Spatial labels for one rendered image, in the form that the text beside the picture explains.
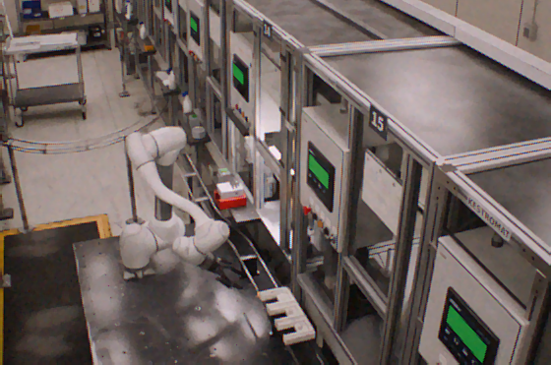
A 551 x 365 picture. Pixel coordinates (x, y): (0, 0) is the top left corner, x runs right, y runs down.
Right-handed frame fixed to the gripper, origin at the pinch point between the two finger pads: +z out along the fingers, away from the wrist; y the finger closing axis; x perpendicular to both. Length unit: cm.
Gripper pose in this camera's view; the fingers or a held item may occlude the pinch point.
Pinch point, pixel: (238, 278)
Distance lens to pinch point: 335.0
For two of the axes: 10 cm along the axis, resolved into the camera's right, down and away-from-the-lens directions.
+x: -7.4, 4.6, 4.9
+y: 0.0, -7.4, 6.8
